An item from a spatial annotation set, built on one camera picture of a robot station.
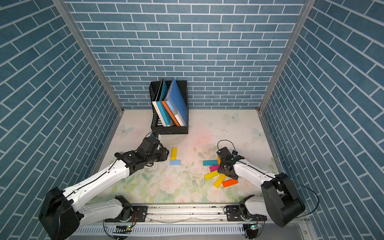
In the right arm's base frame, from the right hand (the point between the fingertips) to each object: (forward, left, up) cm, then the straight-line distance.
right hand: (226, 171), depth 89 cm
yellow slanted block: (-6, +4, +1) cm, 7 cm away
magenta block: (+1, +7, +2) cm, 7 cm away
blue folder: (+32, +34, +25) cm, 53 cm away
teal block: (+4, +10, +2) cm, 11 cm away
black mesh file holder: (+30, +50, +3) cm, 58 cm away
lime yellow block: (-3, +9, +1) cm, 9 cm away
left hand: (+2, +32, +14) cm, 35 cm away
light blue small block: (+3, +32, +1) cm, 32 cm away
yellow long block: (+9, +34, +1) cm, 35 cm away
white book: (+24, +43, +27) cm, 56 cm away
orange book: (+25, +36, +21) cm, 49 cm away
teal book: (+29, +40, +31) cm, 59 cm away
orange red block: (-7, -2, 0) cm, 7 cm away
